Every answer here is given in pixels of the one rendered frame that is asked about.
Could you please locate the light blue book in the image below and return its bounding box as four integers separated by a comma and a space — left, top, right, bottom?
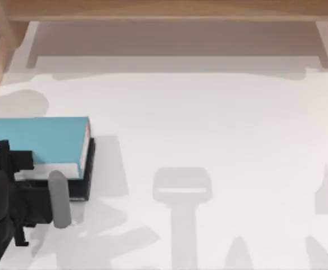
0, 116, 92, 180

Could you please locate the long wooden shelf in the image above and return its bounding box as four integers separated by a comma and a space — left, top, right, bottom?
7, 0, 328, 70

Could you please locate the wooden open cupboard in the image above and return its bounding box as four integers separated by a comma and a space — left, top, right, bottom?
0, 0, 30, 87

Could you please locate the black book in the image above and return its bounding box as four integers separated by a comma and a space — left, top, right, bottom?
14, 137, 96, 202

